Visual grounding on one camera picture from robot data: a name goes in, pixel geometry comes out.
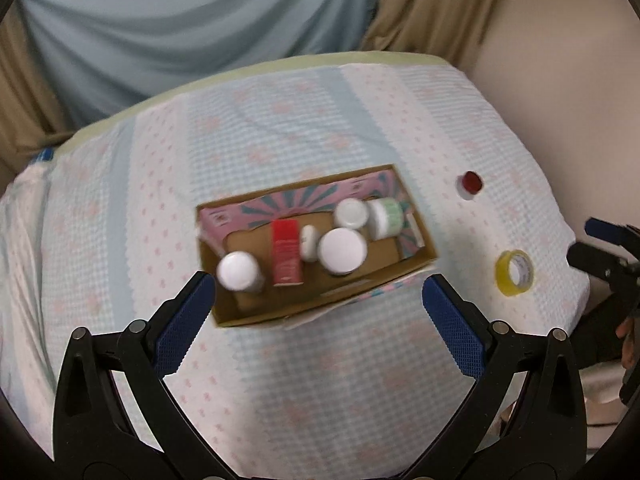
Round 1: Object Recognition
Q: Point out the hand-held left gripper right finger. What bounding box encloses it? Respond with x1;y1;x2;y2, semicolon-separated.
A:
419;274;587;480

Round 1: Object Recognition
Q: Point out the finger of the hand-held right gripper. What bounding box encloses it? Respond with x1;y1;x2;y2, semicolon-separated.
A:
585;217;640;252
566;242;640;306

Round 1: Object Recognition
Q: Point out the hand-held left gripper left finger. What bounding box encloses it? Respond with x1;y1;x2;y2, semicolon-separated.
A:
52;270;226;480

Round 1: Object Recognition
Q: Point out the white plastic bottle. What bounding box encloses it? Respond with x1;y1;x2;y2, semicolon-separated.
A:
216;251;266;295

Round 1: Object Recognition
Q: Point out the yellow tape roll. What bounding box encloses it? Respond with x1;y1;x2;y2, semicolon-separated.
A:
494;249;535;297

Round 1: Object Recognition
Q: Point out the cardboard box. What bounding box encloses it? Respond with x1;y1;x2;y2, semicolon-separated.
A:
196;162;437;330

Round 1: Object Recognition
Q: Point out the small red carton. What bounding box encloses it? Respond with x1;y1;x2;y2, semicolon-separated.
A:
271;219;304;288

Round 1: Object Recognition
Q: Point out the pale green jar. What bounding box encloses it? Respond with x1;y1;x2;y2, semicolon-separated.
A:
367;197;405;240

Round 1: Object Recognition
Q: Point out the small white bottle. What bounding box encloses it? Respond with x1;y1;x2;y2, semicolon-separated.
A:
300;225;321;263

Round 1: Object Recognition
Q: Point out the small clear white-lid jar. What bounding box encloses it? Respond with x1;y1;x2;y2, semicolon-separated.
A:
333;198;370;231

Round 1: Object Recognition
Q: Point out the person's right hand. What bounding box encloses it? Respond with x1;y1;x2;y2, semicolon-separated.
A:
616;317;640;368

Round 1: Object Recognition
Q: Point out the checked floral bed sheet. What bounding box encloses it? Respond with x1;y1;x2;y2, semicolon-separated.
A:
0;52;593;480

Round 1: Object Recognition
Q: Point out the beige curtain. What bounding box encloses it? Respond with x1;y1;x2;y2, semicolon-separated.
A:
360;0;506;61
0;10;76;161

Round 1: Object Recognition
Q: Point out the light blue hanging cloth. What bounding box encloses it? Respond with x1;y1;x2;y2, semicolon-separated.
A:
20;0;386;126

